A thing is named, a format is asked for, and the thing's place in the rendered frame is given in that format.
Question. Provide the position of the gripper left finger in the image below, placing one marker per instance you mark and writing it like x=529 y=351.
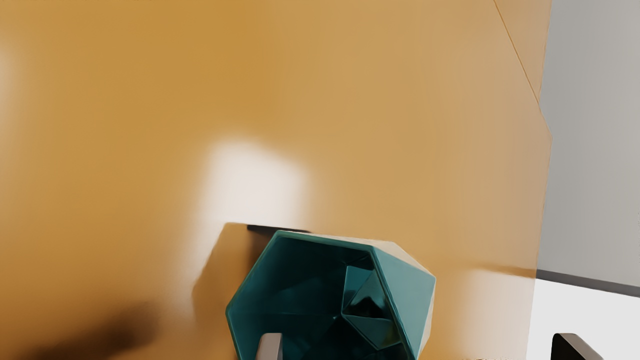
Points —
x=270 y=348

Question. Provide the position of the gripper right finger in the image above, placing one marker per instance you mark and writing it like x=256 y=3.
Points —
x=572 y=348

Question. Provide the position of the teal faceted mug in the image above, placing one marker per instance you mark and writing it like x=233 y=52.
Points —
x=300 y=295

